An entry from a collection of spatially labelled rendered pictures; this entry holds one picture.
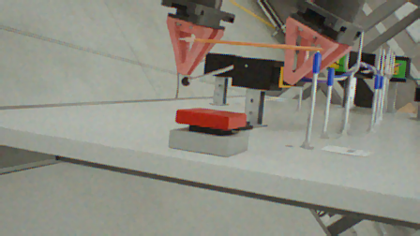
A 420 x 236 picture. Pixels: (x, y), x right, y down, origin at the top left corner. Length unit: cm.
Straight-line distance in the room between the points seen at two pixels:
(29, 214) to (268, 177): 38
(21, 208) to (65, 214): 7
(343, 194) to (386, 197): 3
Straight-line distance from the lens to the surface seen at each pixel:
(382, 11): 164
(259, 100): 71
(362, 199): 40
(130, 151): 45
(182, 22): 75
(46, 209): 73
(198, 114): 46
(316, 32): 65
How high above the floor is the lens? 126
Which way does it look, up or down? 20 degrees down
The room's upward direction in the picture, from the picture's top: 53 degrees clockwise
